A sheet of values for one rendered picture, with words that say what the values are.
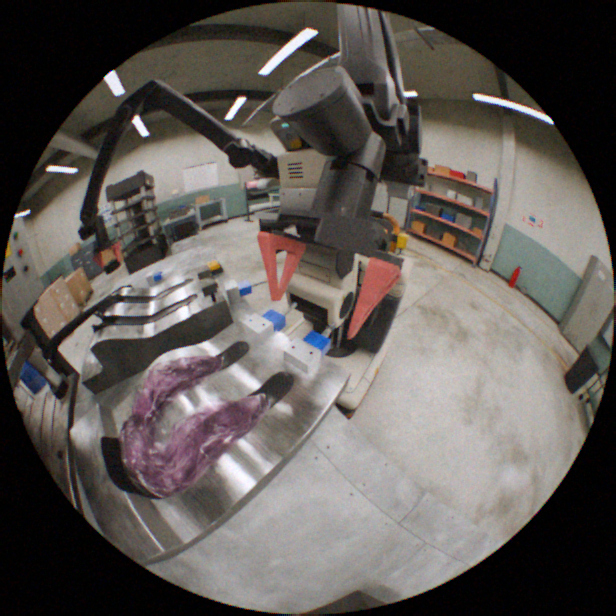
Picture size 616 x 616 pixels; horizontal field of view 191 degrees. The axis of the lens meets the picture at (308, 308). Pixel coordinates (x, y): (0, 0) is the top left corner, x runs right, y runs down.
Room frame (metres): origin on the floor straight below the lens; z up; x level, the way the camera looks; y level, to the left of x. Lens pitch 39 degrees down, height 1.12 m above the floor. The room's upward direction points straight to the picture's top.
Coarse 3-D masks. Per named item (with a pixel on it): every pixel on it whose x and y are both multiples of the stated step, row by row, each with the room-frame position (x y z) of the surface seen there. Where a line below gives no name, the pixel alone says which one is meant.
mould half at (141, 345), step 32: (128, 288) 0.34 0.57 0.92; (160, 288) 0.39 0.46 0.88; (192, 288) 0.36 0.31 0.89; (160, 320) 0.24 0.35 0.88; (192, 320) 0.26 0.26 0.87; (224, 320) 0.30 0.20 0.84; (96, 352) 0.09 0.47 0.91; (128, 352) 0.14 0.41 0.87; (160, 352) 0.19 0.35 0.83; (96, 384) 0.04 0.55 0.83
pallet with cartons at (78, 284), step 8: (80, 272) 1.83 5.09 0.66; (72, 280) 1.42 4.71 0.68; (80, 280) 1.69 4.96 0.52; (88, 280) 2.00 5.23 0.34; (72, 288) 1.35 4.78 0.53; (80, 288) 1.56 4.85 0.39; (88, 288) 1.84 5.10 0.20; (72, 296) 1.28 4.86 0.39; (80, 296) 1.42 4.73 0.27; (88, 296) 1.69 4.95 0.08; (80, 304) 1.35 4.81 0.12
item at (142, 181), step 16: (144, 176) 2.99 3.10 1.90; (112, 192) 2.55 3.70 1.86; (128, 192) 2.80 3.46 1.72; (144, 192) 2.99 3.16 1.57; (112, 208) 2.54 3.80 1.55; (128, 208) 3.14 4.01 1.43; (144, 208) 2.95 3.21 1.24; (144, 224) 3.11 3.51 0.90; (144, 240) 2.83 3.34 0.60; (160, 240) 3.29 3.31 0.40; (128, 256) 2.56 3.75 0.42; (144, 256) 2.74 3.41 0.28; (160, 256) 2.94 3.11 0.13; (128, 272) 2.47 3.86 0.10
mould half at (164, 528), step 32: (192, 352) 0.17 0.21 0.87; (256, 352) 0.20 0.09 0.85; (224, 384) 0.12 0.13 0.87; (256, 384) 0.13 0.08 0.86; (320, 384) 0.13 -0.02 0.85; (96, 416) -0.03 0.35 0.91; (128, 416) 0.01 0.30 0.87; (160, 416) 0.03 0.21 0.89; (288, 416) 0.08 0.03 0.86; (320, 416) 0.08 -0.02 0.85; (96, 448) -0.07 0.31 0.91; (256, 448) 0.02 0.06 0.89; (288, 448) 0.03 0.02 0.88; (96, 480) -0.13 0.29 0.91; (224, 480) -0.02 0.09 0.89; (256, 480) -0.02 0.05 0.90; (96, 512) -0.18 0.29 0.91; (128, 512) -0.13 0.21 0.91; (160, 512) -0.11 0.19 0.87; (192, 512) -0.09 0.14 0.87; (224, 512) -0.07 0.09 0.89; (128, 544) -0.19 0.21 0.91; (160, 544) -0.15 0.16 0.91; (192, 544) -0.17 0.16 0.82
